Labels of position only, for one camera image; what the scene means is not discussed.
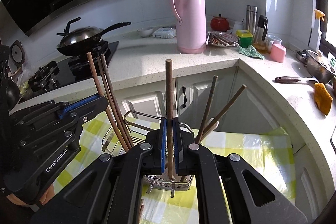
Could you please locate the brown wooden chopstick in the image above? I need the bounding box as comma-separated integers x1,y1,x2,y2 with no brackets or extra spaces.
165,59,173,180
100,54,134,147
86,52,130,152
199,84,248,143
195,75,218,144
97,57,131,152

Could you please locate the white ceramic spoon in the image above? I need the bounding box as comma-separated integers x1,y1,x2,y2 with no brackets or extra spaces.
201,118,219,140

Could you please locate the person's left hand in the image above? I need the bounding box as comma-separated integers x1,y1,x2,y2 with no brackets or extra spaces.
6,185,55,206

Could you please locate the person in dark clothes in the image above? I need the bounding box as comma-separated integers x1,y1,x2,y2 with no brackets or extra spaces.
1,46,11,152

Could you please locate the black gas stove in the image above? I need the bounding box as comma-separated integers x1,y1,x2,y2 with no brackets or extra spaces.
25,40,119,98

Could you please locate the black rice cooker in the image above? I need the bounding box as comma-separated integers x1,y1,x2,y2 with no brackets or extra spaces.
1,44,22,111

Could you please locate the black wok with lid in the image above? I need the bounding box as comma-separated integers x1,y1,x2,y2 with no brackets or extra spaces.
56,17,131,57

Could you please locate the white packaged bag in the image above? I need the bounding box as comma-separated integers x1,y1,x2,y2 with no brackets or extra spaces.
152,27,177,39

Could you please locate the small white bowl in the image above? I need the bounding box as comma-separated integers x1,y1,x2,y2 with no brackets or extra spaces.
137,27,154,38

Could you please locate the yellow white checkered tablecloth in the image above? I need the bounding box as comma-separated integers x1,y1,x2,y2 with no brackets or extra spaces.
52,110,297,224

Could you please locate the plate with food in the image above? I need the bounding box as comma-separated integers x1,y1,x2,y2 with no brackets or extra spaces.
206,31,239,47

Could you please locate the green dish cloth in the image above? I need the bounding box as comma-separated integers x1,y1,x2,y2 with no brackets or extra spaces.
239,45,265,60

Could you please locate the red ceramic pot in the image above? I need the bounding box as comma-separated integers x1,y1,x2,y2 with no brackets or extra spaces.
210,14,230,32

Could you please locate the green yellow lidded container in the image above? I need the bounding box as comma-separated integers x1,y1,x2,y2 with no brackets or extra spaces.
235,30,253,48

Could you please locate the black top oil bottle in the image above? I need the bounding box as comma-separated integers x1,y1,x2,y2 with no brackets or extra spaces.
252,15,268,53

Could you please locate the pink thermos flask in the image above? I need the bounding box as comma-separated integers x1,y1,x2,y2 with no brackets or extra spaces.
171,0,207,54

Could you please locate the pink plastic cup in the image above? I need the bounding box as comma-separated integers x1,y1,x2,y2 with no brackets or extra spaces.
270,44,286,63

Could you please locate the steel vacuum bottle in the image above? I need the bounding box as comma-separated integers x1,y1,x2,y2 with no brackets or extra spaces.
245,5,257,35

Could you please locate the orange sponge cloth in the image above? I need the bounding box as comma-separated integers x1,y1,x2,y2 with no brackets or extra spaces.
314,83,333,115

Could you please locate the steel mixing bowl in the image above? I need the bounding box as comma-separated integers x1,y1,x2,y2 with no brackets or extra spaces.
296,50,335,84

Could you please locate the spray bottle yellow nozzle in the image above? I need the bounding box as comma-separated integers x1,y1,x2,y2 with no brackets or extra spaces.
308,9,325,52

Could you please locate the steel wire utensil basket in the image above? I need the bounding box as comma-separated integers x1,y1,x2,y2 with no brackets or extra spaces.
101,110,197,198

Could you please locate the knife with dark handle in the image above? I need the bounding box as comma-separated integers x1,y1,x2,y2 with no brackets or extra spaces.
274,76,319,84

